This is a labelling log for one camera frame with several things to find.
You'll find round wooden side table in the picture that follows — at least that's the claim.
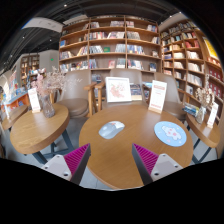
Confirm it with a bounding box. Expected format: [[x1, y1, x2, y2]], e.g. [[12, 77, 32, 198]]
[[9, 102, 76, 165], [185, 113, 222, 164], [1, 104, 29, 132]]

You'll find vase with white dried flowers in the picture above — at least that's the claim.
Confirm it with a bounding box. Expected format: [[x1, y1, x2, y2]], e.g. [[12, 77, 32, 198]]
[[194, 74, 216, 125]]

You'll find narrow white sign stand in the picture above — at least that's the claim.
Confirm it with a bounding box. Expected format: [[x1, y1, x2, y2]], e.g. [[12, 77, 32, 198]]
[[206, 101, 220, 129]]

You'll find round light blue mouse pad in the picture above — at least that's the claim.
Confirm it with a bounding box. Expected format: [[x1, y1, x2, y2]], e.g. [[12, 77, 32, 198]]
[[153, 120, 188, 148]]

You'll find white framed floral picture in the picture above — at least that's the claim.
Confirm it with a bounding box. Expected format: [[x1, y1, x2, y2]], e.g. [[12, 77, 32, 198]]
[[104, 76, 133, 104]]

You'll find white red sign stand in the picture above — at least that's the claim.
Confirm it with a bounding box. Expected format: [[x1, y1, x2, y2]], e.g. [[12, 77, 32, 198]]
[[147, 79, 168, 115]]

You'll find orange display counter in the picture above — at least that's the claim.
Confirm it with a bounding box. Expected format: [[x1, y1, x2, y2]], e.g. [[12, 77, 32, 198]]
[[3, 91, 31, 111]]

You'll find stack of books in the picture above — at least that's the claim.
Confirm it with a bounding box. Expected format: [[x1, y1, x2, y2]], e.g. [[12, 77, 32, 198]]
[[182, 102, 200, 118]]

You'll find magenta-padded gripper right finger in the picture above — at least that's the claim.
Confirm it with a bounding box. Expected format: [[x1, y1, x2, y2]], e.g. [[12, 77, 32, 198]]
[[131, 143, 184, 186]]

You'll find grey computer mouse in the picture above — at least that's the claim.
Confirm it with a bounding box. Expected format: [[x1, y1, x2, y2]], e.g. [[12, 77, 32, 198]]
[[98, 120, 126, 140]]

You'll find glass vase with pink flowers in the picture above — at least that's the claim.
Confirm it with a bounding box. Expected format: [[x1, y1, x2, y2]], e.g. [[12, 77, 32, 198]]
[[30, 66, 68, 119]]

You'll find wide wooden bookshelf unit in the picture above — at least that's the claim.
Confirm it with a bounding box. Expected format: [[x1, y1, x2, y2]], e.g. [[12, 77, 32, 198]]
[[58, 13, 163, 74]]

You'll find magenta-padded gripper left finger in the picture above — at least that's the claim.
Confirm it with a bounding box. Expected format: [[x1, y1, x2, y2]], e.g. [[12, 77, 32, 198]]
[[41, 143, 92, 186]]

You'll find small white sign stand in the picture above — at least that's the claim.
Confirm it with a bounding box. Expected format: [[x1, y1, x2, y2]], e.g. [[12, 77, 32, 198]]
[[27, 87, 42, 114]]

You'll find beige armchair with wooden arms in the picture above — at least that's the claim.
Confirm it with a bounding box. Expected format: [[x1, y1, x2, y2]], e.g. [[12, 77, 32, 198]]
[[56, 69, 98, 119], [94, 68, 151, 111], [153, 71, 188, 122]]

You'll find small distant wooden bookshelf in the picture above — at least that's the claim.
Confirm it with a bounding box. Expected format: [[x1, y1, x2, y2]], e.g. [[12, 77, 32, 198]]
[[19, 53, 41, 88]]

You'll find dark cover book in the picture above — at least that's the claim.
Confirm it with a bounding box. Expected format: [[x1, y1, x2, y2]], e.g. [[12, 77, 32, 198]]
[[129, 83, 144, 102]]

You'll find light blue book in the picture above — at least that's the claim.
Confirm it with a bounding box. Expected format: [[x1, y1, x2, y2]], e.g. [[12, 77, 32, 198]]
[[141, 81, 154, 89]]

